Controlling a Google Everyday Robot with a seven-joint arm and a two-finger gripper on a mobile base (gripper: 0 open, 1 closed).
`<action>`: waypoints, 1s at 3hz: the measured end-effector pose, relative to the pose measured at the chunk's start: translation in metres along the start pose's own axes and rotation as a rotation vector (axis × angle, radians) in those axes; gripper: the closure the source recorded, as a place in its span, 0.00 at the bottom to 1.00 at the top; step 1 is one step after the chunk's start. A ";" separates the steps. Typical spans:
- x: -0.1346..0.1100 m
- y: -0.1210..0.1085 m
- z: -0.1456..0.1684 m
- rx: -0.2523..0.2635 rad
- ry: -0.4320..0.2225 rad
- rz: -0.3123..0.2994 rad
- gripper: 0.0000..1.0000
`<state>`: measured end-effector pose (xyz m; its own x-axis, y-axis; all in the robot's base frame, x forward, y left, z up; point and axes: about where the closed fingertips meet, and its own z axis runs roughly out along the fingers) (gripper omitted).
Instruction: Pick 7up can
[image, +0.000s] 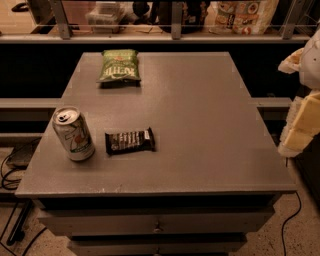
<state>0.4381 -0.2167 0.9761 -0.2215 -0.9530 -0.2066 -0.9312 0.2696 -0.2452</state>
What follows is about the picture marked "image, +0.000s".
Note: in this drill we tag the metal drawer knob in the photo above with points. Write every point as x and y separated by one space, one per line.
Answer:
157 228

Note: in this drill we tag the grey drawer cabinet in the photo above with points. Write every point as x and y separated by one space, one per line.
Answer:
214 176

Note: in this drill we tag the grey power adapter box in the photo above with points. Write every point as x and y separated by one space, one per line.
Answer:
21 157

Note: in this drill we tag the grey metal shelf rail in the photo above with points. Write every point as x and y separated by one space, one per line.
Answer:
63 21

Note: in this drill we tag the dark chocolate bar wrapper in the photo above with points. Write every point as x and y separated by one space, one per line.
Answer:
129 142

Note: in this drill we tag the silver 7up soda can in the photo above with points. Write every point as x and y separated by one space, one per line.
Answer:
71 128

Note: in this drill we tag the dark bag on shelf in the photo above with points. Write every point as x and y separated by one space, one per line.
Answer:
191 19

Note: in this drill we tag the clear plastic container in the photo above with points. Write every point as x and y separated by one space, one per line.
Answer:
105 17

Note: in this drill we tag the white printed snack bag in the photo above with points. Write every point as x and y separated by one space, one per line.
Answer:
250 17

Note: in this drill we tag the green chip bag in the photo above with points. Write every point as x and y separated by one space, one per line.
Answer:
119 65

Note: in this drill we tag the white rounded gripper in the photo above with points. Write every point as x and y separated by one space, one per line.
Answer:
312 65

